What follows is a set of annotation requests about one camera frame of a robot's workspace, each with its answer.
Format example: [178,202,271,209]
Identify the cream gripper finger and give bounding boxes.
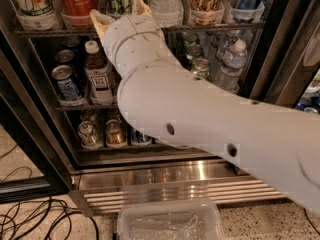
[89,9,115,41]
[132,0,152,16]

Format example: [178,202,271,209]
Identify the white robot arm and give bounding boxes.
[90,0,320,214]

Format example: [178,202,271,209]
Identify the blue Pepsi can middle shelf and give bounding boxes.
[51,65,83,101]

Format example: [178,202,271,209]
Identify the blue pepsi can shelf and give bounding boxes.
[131,128,152,146]
[51,65,83,101]

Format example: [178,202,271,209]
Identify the green can middle shelf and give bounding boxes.
[190,58,211,79]

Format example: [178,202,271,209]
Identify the water bottle middle shelf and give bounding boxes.
[213,39,248,91]

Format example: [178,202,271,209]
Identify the gold can bottom shelf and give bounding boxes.
[105,119,126,146]

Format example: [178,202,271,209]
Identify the green can bottom shelf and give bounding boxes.
[78,121,101,146]

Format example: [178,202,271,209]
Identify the blue Pepsi can bottom shelf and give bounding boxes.
[131,128,152,146]

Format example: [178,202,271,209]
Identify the right fridge glass door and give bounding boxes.
[241,0,320,108]

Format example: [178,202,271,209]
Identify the fridge glass door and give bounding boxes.
[0,47,73,205]
[241,0,320,108]

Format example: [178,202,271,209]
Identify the left fridge glass door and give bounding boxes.
[0,47,73,205]

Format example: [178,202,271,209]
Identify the stainless fridge base grille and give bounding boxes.
[69,159,284,216]

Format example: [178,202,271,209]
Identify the brown iced tea bottle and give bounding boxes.
[84,40,114,104]

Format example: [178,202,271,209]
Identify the clear plastic bin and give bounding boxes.
[117,199,225,240]

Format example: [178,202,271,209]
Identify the top wire shelf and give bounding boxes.
[14,22,264,38]

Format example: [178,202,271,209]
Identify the wire shelf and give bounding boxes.
[56,104,118,111]
[14,22,264,38]

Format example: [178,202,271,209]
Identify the middle wire shelf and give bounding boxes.
[56,104,118,111]

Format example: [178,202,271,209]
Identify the black floor cables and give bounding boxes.
[0,197,100,240]

